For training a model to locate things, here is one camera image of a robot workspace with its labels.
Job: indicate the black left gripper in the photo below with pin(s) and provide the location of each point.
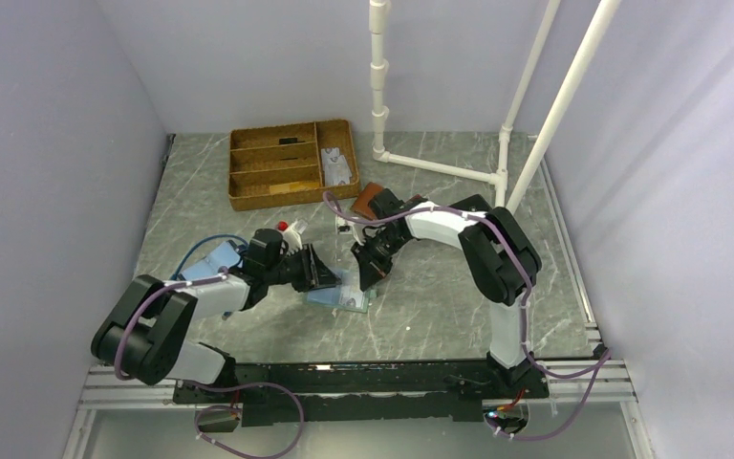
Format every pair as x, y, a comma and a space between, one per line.
314, 272

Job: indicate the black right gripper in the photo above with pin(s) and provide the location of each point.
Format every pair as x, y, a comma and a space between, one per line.
371, 268

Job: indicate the green card holder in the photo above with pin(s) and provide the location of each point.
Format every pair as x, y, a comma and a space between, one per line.
330, 297

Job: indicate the orange credit card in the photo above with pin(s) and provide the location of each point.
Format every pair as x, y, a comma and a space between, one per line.
303, 186

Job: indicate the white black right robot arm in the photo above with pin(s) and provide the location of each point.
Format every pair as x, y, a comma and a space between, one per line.
502, 261

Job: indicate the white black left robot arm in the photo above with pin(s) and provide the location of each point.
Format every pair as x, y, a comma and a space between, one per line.
144, 336

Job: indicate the brown leather card holder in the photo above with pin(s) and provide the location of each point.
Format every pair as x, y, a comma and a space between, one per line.
361, 206

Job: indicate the light blue card holder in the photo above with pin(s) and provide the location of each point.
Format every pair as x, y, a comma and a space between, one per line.
207, 268

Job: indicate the dark blue card holder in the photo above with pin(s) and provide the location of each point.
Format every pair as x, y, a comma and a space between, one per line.
473, 203

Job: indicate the woven wicker tray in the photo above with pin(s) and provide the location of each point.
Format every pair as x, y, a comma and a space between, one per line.
263, 160

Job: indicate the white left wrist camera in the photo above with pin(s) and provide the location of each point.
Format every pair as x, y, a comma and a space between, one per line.
292, 233

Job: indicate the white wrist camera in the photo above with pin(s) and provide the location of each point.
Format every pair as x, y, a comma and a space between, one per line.
292, 233
344, 226

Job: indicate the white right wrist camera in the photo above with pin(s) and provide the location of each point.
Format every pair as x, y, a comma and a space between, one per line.
344, 226

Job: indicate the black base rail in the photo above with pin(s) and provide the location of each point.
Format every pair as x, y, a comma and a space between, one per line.
363, 391

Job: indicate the white pvc pipe frame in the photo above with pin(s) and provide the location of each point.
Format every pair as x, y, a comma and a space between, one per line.
468, 65

